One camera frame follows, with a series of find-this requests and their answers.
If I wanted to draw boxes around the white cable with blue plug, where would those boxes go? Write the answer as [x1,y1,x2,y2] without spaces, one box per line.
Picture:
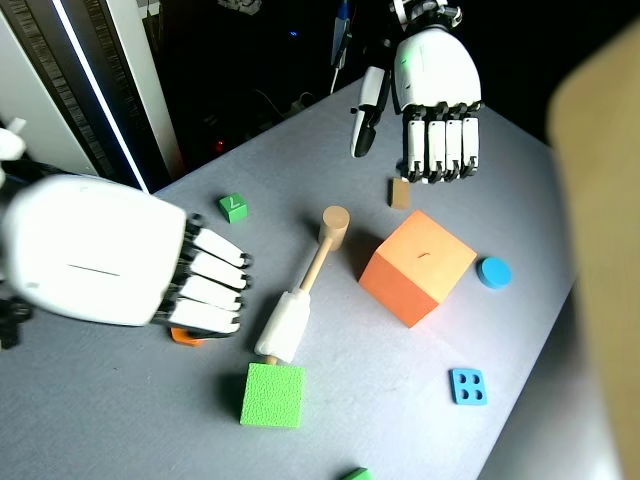
[329,0,354,96]

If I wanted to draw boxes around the grey table cloth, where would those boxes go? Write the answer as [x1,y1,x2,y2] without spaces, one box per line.
[0,74,581,480]

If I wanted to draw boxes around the large orange foam cube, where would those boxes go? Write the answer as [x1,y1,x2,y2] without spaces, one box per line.
[358,209,478,329]

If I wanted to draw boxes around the tan wooden rectangular block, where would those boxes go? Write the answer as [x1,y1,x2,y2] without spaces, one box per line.
[389,178,411,209]

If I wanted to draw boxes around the tan wooden board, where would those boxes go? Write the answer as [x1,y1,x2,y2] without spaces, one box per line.
[547,19,640,480]

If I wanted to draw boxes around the orange hexagon block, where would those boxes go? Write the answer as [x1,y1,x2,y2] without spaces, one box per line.
[169,327,206,347]

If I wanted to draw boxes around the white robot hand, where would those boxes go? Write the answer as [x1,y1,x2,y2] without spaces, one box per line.
[0,172,254,341]
[348,25,486,185]

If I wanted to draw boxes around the blue round disc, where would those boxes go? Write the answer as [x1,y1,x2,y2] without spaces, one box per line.
[474,256,513,290]

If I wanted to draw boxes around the small green cube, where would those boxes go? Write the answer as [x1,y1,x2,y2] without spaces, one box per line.
[217,193,249,224]

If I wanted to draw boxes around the wooden mallet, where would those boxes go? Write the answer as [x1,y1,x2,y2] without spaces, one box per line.
[253,205,351,366]

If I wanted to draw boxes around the blue square block, four holes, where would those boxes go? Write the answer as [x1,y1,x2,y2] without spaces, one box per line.
[448,368,489,405]

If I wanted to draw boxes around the white frame post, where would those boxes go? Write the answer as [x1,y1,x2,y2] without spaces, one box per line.
[0,0,186,194]

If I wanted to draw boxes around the large green textured cube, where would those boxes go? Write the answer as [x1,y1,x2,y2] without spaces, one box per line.
[239,362,307,430]

